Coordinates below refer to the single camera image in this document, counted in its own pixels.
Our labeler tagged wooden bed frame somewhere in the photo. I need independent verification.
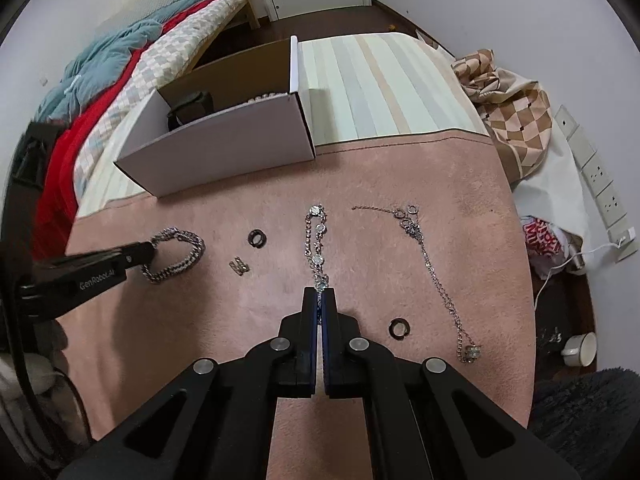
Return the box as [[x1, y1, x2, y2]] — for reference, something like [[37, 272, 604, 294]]
[[192, 0, 261, 68]]

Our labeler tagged brown checkered cloth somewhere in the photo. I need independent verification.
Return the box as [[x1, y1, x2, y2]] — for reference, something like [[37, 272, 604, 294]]
[[451, 49, 556, 182]]

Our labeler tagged red and white bag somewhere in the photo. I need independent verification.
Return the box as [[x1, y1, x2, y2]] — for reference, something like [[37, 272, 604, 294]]
[[522, 216, 572, 272]]

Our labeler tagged white cardboard box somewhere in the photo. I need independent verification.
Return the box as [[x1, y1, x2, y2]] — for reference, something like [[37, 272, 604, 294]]
[[114, 36, 317, 198]]

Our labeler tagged silver disc link bracelet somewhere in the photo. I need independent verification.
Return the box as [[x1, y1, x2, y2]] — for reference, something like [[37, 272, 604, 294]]
[[304, 203, 334, 294]]

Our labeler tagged thin silver chain necklace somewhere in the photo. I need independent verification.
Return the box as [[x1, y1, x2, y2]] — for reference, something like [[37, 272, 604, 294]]
[[352, 204, 484, 365]]

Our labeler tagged white cup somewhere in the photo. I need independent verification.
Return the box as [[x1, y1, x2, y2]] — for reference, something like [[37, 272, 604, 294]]
[[561, 332, 599, 367]]

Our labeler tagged striped mattress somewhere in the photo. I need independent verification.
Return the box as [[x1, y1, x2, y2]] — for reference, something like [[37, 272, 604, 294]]
[[75, 32, 491, 218]]

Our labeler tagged black bracelet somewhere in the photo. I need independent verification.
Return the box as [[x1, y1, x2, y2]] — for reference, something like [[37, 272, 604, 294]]
[[166, 91, 215, 132]]

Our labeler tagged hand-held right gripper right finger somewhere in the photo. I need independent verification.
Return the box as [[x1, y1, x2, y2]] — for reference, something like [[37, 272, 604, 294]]
[[320, 291, 583, 480]]

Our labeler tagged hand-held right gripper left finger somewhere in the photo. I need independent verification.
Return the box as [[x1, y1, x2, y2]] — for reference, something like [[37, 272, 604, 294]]
[[57, 287, 321, 480]]

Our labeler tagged dark fluffy cushion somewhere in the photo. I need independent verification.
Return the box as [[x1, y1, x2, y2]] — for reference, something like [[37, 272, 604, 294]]
[[530, 369, 640, 480]]

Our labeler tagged teal quilt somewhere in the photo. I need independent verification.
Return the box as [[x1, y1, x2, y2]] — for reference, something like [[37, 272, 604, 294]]
[[37, 0, 250, 122]]

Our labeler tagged beige checkered bed sheet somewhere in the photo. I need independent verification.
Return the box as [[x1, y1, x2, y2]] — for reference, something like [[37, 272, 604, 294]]
[[72, 0, 251, 201]]

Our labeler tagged white wall socket strip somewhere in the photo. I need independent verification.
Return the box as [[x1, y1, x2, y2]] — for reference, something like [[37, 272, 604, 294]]
[[554, 105, 638, 264]]

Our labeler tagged blue red checkered bedding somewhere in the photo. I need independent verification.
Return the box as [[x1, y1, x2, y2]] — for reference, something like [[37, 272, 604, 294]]
[[31, 0, 212, 261]]

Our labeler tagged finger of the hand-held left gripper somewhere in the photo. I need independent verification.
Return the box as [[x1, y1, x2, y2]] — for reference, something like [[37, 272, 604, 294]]
[[31, 241, 157, 281]]

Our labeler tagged chunky silver chain bracelet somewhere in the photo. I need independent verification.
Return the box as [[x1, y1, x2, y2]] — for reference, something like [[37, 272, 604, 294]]
[[141, 227, 206, 285]]

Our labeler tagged white cable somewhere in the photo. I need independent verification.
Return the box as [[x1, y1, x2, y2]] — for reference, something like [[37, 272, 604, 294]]
[[534, 237, 632, 312]]

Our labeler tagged pink fleece mat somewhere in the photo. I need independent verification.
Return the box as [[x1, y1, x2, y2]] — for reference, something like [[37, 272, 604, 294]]
[[55, 130, 536, 480]]

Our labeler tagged white cloth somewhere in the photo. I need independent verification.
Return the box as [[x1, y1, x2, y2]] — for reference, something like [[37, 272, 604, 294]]
[[514, 135, 592, 261]]

